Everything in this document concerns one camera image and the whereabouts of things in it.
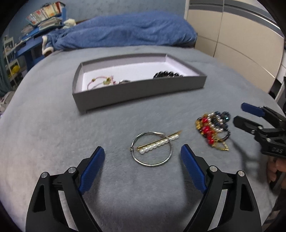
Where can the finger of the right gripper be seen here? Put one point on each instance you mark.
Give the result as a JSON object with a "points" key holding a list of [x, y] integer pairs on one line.
{"points": [[254, 110], [246, 125]]}

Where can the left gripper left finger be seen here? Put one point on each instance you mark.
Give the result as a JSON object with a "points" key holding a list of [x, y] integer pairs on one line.
{"points": [[88, 169]]}

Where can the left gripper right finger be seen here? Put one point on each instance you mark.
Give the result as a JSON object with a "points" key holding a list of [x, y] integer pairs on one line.
{"points": [[190, 160]]}

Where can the red gold bead jewelry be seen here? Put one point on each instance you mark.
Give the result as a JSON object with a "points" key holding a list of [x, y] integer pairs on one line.
{"points": [[214, 128]]}

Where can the silver bangle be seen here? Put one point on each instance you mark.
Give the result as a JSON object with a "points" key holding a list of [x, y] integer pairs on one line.
{"points": [[161, 135]]}

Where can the pearl bar hair clip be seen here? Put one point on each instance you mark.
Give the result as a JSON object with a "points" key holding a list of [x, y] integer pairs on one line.
{"points": [[150, 146]]}

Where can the person's right hand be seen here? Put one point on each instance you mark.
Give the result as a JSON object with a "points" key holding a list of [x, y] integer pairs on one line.
{"points": [[274, 165]]}

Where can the beige wardrobe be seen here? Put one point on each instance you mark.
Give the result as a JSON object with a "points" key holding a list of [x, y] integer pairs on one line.
{"points": [[241, 34]]}

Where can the grey shallow cardboard box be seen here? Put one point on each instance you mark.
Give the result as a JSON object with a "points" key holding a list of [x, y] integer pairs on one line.
{"points": [[111, 80]]}

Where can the teal curtain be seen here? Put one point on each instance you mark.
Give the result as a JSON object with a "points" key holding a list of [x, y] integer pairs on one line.
{"points": [[5, 85]]}

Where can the white storage rack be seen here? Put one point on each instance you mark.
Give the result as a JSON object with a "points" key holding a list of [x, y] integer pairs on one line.
{"points": [[12, 66]]}

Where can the blue fleece blanket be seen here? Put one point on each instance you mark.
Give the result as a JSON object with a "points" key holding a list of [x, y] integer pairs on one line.
{"points": [[155, 28]]}

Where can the white plush toy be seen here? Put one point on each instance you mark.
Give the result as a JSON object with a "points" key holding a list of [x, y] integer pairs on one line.
{"points": [[69, 23]]}

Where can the blue shelf desk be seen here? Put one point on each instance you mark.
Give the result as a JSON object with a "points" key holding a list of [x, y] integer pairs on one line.
{"points": [[31, 42]]}

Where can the row of books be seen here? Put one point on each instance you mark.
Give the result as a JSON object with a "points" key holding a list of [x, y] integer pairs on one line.
{"points": [[47, 11]]}

